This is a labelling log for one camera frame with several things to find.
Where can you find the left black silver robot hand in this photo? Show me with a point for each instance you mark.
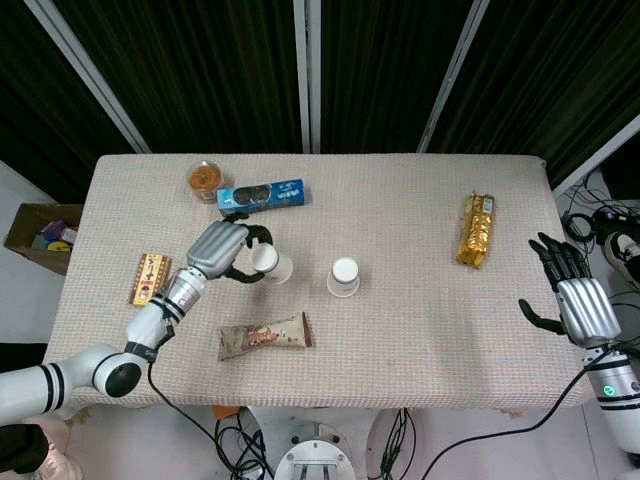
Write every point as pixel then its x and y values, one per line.
pixel 215 247

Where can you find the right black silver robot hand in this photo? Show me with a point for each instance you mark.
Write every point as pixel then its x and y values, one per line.
pixel 585 310

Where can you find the white paper cup blue stripe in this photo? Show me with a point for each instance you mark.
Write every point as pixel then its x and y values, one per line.
pixel 344 277
pixel 275 265

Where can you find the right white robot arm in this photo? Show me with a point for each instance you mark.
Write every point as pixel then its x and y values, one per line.
pixel 617 380

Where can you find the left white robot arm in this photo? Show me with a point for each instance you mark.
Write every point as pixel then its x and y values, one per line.
pixel 85 367

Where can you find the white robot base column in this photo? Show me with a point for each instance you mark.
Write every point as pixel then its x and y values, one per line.
pixel 315 450

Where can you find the white black sneaker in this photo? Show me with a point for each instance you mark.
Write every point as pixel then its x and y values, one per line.
pixel 622 252

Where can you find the blue cookie box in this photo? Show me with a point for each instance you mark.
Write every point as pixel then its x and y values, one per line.
pixel 265 197

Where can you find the yellow red snack box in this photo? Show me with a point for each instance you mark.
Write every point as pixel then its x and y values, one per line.
pixel 150 280

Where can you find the brown illustrated snack bag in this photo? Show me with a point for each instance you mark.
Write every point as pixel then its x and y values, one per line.
pixel 265 337

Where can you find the gold foil snack packet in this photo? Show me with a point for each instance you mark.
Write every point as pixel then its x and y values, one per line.
pixel 476 230

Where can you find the black curtain panel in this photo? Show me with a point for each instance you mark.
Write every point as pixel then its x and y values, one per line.
pixel 200 75
pixel 30 100
pixel 385 75
pixel 550 75

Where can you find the brown cardboard box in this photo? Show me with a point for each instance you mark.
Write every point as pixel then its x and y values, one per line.
pixel 30 235

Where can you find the beige woven tablecloth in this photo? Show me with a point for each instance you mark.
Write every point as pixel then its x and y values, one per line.
pixel 400 340

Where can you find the dark fabric item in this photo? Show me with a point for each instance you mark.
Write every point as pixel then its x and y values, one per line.
pixel 20 447

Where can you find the grey metal partition post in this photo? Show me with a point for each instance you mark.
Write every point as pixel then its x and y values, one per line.
pixel 306 75
pixel 95 80
pixel 452 75
pixel 600 152

